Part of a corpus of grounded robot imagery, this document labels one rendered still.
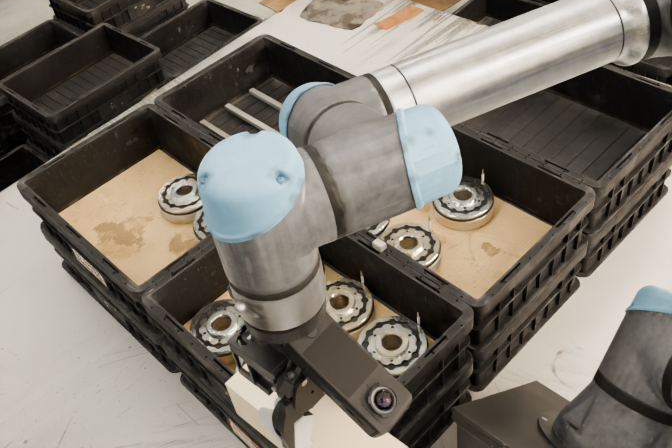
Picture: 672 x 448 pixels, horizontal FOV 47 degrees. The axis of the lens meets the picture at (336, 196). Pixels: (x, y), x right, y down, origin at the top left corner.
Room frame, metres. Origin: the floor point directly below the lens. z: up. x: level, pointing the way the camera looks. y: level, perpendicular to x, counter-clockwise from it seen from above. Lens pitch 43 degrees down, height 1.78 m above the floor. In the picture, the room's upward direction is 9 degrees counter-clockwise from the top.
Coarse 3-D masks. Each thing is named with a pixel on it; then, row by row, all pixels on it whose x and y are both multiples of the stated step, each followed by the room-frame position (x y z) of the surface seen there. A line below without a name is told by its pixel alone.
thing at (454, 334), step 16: (352, 240) 0.80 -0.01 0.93; (192, 256) 0.82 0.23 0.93; (384, 256) 0.75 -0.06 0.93; (176, 272) 0.79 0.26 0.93; (400, 272) 0.72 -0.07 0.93; (416, 272) 0.71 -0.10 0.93; (160, 288) 0.76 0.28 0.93; (432, 288) 0.69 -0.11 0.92; (144, 304) 0.74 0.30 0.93; (448, 304) 0.65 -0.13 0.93; (464, 304) 0.64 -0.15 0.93; (160, 320) 0.71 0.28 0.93; (176, 320) 0.70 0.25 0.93; (464, 320) 0.62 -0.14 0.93; (176, 336) 0.68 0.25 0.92; (192, 336) 0.67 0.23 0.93; (448, 336) 0.60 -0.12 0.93; (464, 336) 0.61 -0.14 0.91; (192, 352) 0.65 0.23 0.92; (208, 352) 0.63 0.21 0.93; (432, 352) 0.58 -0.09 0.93; (448, 352) 0.59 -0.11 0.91; (208, 368) 0.62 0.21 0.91; (416, 368) 0.56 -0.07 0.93; (432, 368) 0.57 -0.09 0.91; (416, 384) 0.55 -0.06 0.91
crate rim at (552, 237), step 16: (464, 128) 1.02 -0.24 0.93; (496, 144) 0.96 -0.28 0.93; (528, 160) 0.91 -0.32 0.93; (560, 176) 0.86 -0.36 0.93; (592, 192) 0.81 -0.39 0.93; (576, 208) 0.79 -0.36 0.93; (592, 208) 0.80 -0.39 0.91; (576, 224) 0.77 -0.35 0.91; (368, 240) 0.79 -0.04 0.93; (544, 240) 0.73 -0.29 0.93; (560, 240) 0.75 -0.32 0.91; (400, 256) 0.75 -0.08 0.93; (528, 256) 0.71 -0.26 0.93; (544, 256) 0.72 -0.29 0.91; (432, 272) 0.71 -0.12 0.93; (512, 272) 0.69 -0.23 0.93; (528, 272) 0.70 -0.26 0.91; (448, 288) 0.68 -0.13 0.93; (496, 288) 0.66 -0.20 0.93; (512, 288) 0.67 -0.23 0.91; (480, 304) 0.64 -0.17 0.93; (496, 304) 0.65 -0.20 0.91
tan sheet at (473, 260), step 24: (408, 216) 0.93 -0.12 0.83; (432, 216) 0.92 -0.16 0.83; (504, 216) 0.89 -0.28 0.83; (528, 216) 0.88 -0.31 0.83; (456, 240) 0.85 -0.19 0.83; (480, 240) 0.84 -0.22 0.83; (504, 240) 0.84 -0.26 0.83; (528, 240) 0.83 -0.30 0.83; (456, 264) 0.80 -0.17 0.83; (480, 264) 0.79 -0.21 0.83; (504, 264) 0.78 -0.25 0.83; (480, 288) 0.75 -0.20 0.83
